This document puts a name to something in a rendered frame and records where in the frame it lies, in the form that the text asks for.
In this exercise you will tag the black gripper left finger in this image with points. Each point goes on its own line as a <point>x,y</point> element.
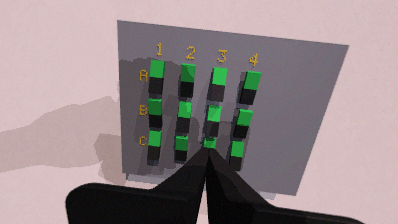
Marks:
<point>174,201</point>

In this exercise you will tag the grey switch panel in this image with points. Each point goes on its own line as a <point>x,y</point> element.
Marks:
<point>259,101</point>

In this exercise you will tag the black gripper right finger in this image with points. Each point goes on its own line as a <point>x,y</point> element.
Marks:
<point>230,200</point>

